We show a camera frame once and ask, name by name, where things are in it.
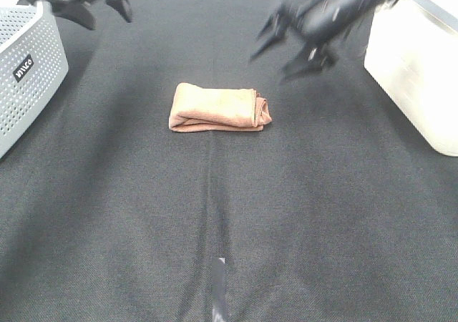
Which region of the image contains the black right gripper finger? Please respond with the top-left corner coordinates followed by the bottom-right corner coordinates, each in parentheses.
top-left (280, 49), bottom-right (336, 84)
top-left (249, 14), bottom-right (291, 62)

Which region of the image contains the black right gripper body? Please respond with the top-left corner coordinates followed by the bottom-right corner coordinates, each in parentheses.
top-left (269, 0), bottom-right (353, 64)

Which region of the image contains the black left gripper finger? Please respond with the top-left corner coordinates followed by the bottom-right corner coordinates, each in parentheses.
top-left (105, 0), bottom-right (132, 23)
top-left (52, 3), bottom-right (96, 30)

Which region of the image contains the brown towel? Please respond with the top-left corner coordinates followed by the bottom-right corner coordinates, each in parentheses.
top-left (168, 82), bottom-right (272, 132)

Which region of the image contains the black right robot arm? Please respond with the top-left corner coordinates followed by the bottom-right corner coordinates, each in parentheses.
top-left (250, 0), bottom-right (398, 81)

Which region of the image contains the grey perforated plastic basket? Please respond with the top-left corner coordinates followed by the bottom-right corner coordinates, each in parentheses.
top-left (1, 0), bottom-right (69, 155)

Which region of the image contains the white plastic storage bin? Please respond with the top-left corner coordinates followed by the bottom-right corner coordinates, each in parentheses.
top-left (364, 0), bottom-right (457, 157)

